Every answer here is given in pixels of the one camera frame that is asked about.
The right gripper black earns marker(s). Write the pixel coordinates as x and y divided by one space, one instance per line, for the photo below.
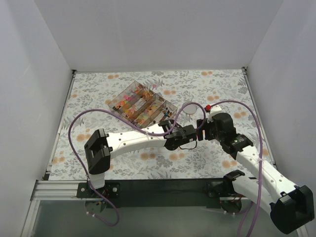
204 129

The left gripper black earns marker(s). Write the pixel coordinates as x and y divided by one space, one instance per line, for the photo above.
188 134

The clear compartment candy box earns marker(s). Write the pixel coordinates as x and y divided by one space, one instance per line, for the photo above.
141 106

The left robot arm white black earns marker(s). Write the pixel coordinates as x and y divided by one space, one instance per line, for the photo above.
102 147

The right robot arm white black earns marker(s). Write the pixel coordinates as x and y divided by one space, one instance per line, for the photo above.
288 205

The round metal jar lid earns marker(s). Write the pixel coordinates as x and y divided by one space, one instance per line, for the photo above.
190 108

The floral table mat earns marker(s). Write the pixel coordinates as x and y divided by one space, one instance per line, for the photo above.
93 92

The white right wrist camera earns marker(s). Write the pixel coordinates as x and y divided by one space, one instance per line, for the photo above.
212 111

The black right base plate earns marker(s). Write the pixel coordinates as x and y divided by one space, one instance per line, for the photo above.
228 199

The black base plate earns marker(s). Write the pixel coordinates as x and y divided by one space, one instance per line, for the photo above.
228 199
110 190

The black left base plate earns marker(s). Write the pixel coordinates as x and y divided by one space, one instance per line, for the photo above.
110 190

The aluminium frame rail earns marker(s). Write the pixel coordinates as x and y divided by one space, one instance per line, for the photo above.
145 208

